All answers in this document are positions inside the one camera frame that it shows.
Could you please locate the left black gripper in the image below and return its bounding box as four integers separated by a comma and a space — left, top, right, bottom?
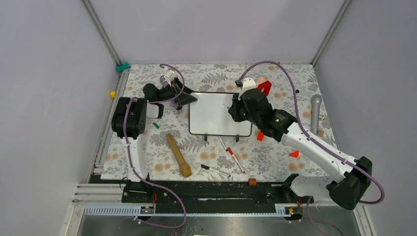
156, 77, 197, 106

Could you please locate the silver grey microphone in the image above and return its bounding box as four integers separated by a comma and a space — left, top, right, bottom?
310, 94, 322, 134

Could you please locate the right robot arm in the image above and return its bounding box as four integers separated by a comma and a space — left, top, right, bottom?
228, 88, 373, 210

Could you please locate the black capped marker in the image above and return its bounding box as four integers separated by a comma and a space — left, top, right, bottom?
201, 164, 231, 177

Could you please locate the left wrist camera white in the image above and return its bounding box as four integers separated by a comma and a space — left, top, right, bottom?
163, 69, 175, 85

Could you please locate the floral patterned mat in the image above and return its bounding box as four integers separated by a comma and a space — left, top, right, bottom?
101, 64, 329, 181

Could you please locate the tan wooden cube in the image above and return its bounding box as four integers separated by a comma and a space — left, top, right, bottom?
317, 130, 325, 138

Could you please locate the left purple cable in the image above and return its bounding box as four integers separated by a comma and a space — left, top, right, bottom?
123, 63, 188, 229

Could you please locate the red square block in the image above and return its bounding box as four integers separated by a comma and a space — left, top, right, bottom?
257, 81, 272, 96

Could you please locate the teal clamp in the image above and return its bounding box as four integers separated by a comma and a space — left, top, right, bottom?
116, 62, 130, 72

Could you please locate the blue capped marker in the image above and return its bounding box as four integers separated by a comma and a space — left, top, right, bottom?
217, 136, 228, 151

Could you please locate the purple cable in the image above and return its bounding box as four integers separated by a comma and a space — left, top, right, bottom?
123, 63, 188, 229
239, 60, 386, 236

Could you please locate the brown small block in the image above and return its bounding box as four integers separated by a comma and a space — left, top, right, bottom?
248, 178, 257, 186

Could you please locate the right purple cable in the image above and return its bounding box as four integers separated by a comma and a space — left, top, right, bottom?
239, 60, 386, 236

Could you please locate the red wedge block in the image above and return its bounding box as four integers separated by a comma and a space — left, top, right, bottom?
289, 150, 299, 158

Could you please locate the white whiteboard black frame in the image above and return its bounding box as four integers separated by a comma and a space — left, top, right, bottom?
189, 92, 252, 137

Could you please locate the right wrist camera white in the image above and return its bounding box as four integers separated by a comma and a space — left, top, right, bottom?
235, 77, 257, 100

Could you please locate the red rectangular block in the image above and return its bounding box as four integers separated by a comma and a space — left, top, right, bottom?
257, 131, 265, 142

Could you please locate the red capped marker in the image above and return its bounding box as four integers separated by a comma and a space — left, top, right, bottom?
227, 147, 246, 174

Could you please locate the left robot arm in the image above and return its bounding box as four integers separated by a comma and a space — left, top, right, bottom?
111, 77, 198, 182

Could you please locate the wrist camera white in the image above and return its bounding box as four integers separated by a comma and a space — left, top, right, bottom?
163, 69, 175, 85
235, 77, 257, 100

